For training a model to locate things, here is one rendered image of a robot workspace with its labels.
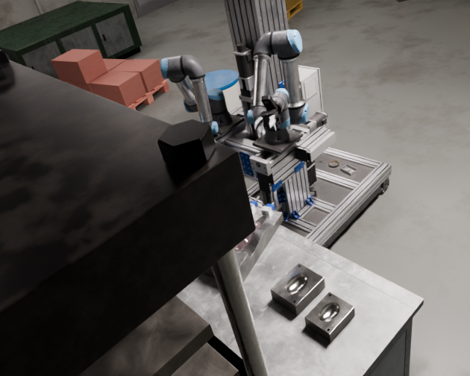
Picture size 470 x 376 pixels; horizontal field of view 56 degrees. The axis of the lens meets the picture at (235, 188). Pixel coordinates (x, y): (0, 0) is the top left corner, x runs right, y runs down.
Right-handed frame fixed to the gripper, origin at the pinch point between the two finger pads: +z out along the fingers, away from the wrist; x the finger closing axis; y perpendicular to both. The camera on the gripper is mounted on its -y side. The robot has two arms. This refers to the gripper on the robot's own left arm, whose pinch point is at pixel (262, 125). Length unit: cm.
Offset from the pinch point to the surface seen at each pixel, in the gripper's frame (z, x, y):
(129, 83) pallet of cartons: -294, 292, 68
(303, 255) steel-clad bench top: 16, -5, 67
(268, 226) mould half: 3, 14, 58
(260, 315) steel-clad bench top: 54, 6, 65
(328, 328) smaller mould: 60, -26, 63
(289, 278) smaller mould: 37, -5, 60
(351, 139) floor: -218, 12, 146
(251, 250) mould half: 22, 18, 56
